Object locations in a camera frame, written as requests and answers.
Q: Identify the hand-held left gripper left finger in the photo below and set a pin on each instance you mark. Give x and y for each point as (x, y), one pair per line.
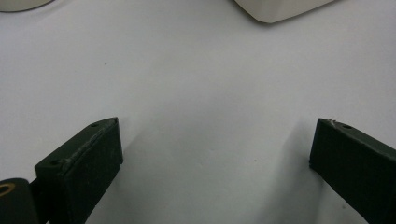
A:
(81, 174)

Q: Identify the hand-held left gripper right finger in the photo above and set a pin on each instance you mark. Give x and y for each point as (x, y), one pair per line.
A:
(355, 168)

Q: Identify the white plastic storage box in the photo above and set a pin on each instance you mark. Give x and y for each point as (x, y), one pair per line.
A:
(280, 9)

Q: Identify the round dish with pink centre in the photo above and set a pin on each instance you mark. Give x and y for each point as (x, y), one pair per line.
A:
(18, 4)

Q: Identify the white table cover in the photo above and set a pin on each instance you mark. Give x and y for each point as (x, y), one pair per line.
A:
(199, 87)

